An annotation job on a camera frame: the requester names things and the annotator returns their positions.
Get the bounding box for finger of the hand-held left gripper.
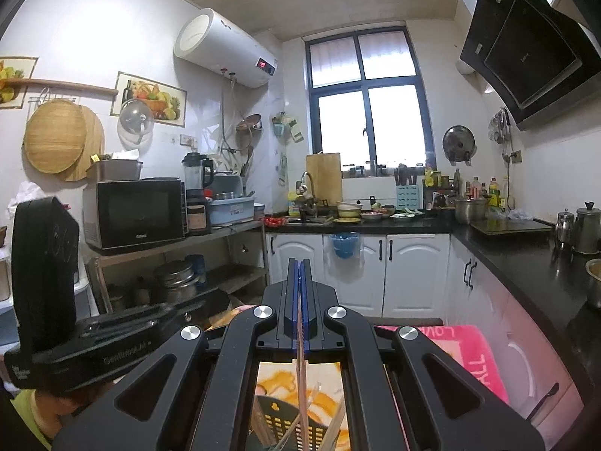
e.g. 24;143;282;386
162;291;232;335

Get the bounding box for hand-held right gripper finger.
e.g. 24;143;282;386
300;260;552;451
51;260;301;451

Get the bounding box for single wooden chopstick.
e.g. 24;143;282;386
297;310;311;451

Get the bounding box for dark green utensil holder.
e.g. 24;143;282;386
256;392;350;451

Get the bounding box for bunch of chopsticks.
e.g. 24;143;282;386
256;371;347;451

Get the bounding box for hanging kitchen utensils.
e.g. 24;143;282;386
488;106;513;163

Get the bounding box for person's left hand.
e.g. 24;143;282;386
30;378;113;440

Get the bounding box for stacked steel pots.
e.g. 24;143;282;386
154;260;202;300

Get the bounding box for blue hanging bin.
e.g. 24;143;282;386
330;231;362;260

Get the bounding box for metal shelf rack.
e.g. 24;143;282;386
89;220;269;322

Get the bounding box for blue-grey dish rack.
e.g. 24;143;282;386
208;174;257;227

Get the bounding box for black microwave oven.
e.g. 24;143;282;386
83;177;187;251

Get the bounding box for white kitchen cabinets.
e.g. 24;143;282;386
264;231;590;437

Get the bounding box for steel faucet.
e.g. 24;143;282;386
299;171;317;207

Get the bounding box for black blender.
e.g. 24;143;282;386
181;151;217;236

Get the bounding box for wooden cutting board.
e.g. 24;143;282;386
306;151;343;206

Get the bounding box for round wooden board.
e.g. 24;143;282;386
56;103;106;182

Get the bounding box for round bamboo tray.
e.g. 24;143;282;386
23;100;88;174

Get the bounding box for turquoise knife block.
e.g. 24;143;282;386
396;164;424;211

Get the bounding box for printed pink blanket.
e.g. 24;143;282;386
207;305;510;451

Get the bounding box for glass pot lid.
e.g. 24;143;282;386
118;98;156;145

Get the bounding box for wooden rolling pin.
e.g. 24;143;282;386
0;77;119;97

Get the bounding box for hanging copper pan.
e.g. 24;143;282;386
235;113;264;135

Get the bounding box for steel cooking pot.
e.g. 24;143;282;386
452;195;490;225

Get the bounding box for fruit picture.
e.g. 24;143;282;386
114;71;187;127
0;56;39;110

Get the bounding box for dark framed window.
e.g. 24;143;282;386
304;28;435;178

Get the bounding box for black kitchen countertop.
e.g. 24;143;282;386
263;213;601;339

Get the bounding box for white water heater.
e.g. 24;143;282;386
174;8;279;89

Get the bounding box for small steel kettle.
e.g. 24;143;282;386
554;207;576;248

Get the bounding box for steel bowl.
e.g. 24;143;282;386
584;258;601;308

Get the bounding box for large steel kettle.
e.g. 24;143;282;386
573;201;601;255

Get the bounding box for black range hood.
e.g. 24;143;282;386
459;0;601;131

